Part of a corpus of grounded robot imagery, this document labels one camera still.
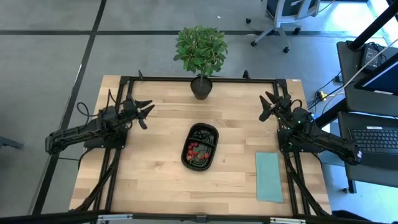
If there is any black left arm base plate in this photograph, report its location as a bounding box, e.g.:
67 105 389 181
83 124 128 149

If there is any black computer keyboard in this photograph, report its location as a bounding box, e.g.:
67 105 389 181
348 126 398 170

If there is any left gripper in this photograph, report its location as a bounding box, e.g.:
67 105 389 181
119 98 155 130

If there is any white office swivel chair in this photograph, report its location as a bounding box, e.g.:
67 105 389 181
245 0 321 54

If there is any dark side desk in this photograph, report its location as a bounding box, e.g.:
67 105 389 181
337 111 398 194
336 40 398 118

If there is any black power adapter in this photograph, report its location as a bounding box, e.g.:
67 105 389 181
360 42 382 72

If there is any black plastic two-compartment container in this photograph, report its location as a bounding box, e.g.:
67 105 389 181
180 122 220 172

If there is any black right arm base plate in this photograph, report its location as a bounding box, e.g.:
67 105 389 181
277 127 323 154

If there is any black diagonal pole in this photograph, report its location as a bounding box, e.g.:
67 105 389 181
347 0 398 52

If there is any teal folded cloth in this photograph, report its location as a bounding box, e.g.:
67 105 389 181
255 151 284 203

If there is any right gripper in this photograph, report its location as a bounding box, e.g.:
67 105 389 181
258 90 314 131

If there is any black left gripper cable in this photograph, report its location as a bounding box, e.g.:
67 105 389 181
76 88 113 119

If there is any black computer monitor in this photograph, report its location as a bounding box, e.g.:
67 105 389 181
354 52 398 96

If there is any green potted plant black pot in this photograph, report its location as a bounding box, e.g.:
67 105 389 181
173 25 229 101

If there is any grey furniture leg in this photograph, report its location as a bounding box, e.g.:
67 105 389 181
0 136 25 151

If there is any black aluminium table frame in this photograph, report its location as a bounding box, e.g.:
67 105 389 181
74 70 333 218

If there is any silver metal bracket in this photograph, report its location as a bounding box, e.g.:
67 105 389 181
96 213 134 222
269 217 307 224

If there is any black camera rig bar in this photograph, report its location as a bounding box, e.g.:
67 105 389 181
0 210 398 224

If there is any white cable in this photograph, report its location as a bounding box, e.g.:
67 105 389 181
337 37 398 94

